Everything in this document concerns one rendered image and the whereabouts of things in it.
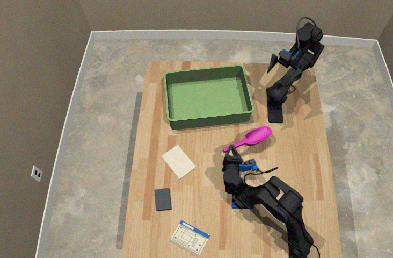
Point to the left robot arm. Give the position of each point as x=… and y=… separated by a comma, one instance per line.
x=291, y=200

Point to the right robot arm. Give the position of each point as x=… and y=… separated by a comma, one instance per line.
x=309, y=38

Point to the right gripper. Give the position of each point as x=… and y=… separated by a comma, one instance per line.
x=295, y=64

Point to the green plastic litter pan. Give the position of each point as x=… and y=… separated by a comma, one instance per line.
x=207, y=97

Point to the pink plastic scoop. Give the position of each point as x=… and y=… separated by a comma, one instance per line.
x=253, y=137

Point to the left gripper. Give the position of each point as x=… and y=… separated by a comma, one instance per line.
x=235, y=162

